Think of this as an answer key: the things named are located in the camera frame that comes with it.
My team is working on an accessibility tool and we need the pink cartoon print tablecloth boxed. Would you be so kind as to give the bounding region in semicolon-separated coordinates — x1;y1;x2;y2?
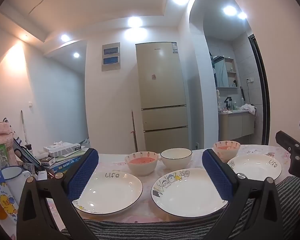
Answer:
46;144;294;230

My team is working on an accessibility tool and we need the white mop handle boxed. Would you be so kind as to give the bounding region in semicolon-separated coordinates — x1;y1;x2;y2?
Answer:
21;110;28;147

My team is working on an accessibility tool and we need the grey striped tissue box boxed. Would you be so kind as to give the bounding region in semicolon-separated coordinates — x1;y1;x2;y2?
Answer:
43;142;81;157

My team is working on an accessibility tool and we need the black faucet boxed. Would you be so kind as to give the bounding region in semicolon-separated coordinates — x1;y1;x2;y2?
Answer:
223;96;233;111

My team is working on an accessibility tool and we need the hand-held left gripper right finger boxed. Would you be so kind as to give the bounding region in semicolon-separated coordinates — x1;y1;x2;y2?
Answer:
201;148;284;240

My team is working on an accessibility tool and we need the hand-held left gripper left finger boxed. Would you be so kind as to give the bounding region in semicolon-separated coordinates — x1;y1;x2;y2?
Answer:
16;147;100;240

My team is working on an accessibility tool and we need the bathroom vanity cabinet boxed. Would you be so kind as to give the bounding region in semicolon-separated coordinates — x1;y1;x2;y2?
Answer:
218;111;255;142

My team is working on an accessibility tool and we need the white cloth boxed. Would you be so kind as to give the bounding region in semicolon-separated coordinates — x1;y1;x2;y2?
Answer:
240;103;257;115

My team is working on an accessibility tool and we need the black door frame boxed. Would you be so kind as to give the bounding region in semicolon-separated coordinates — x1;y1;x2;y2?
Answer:
248;33;270;145

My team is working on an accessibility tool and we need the beige refrigerator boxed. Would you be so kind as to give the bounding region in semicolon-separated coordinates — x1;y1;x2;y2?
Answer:
136;41;190;151

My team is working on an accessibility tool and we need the duck print carton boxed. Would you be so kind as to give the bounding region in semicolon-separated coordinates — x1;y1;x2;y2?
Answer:
0;169;18;222

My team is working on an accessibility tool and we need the white cartoon print plate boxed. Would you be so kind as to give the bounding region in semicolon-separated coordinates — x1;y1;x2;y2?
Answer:
151;168;228;217
72;171;143;215
227;154;282;182

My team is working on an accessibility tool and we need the pink printed fabric bag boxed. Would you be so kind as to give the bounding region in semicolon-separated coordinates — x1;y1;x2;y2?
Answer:
0;122;16;155

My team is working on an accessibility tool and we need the wall electrical panel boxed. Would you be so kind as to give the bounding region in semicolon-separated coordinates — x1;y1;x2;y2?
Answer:
102;42;121;72

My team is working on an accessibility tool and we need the grey striped cloth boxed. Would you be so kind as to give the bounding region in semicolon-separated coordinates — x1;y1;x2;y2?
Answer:
60;175;300;240

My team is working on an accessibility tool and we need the pink strawberry print bowl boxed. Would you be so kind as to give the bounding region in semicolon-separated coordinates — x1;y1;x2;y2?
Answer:
213;141;241;163
125;151;160;176

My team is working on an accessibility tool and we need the blue book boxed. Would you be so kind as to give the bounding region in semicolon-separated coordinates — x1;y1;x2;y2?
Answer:
49;152;91;173

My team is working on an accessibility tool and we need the white enamel mug blue rim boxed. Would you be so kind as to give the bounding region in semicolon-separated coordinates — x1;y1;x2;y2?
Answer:
1;166;38;205

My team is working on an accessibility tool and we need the bathroom mirror cabinet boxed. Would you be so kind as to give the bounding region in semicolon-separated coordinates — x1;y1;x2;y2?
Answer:
211;54;239;88

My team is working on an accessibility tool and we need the wooden stick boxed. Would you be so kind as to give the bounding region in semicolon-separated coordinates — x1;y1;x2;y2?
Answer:
131;110;138;150

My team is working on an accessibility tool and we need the black green striped bar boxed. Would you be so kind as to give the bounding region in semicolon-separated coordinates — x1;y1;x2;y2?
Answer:
13;138;41;166

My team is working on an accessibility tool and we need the white bowl black rim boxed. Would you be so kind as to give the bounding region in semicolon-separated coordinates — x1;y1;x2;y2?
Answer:
160;148;193;170

